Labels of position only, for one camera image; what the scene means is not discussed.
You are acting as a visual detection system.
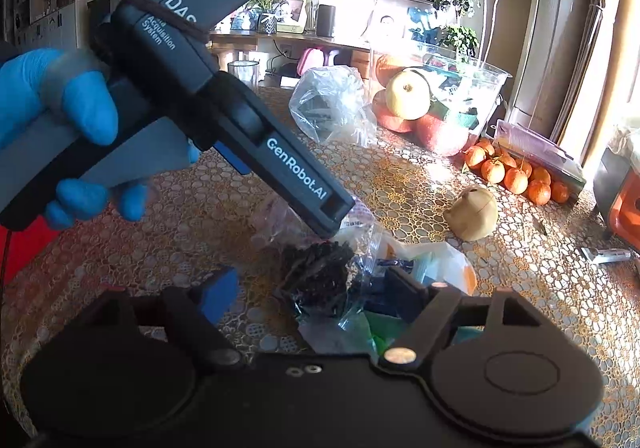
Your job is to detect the green stick packet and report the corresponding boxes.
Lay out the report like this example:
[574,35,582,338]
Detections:
[364,310,408,355]

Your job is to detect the clear bag black bits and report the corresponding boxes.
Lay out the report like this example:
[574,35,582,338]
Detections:
[252,194,383,322]

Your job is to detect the left hand blue glove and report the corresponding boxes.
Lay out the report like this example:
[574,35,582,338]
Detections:
[0,47,202,232]

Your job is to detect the lace tablecloth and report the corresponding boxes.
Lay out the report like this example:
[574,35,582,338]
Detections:
[0,87,640,448]

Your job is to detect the clear drinking glass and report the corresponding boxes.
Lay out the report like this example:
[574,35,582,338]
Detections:
[227,60,260,92]

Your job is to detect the beige pig figurine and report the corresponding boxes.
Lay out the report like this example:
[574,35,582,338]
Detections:
[444,186,498,242]

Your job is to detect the clear bag dark contents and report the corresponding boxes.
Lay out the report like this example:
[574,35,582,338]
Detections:
[288,66,376,148]

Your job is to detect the wooden tv sideboard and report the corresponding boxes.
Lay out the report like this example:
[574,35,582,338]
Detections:
[207,31,371,83]

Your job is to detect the pile of mandarins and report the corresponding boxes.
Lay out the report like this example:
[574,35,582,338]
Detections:
[462,138,574,206]

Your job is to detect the red apple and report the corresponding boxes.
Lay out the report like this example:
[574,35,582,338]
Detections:
[414,113,468,156]

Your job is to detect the white tube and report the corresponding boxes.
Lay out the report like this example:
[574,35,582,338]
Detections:
[580,248,632,265]

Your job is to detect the pink purple box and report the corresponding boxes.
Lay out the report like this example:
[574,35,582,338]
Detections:
[494,120,586,199]

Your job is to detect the red cardboard box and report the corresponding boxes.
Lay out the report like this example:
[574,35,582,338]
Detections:
[0,216,60,286]

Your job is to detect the clear plastic fruit bin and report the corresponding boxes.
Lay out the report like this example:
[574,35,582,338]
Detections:
[368,44,511,151]

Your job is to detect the orange grey appliance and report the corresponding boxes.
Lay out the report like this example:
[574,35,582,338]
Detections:
[593,147,640,252]

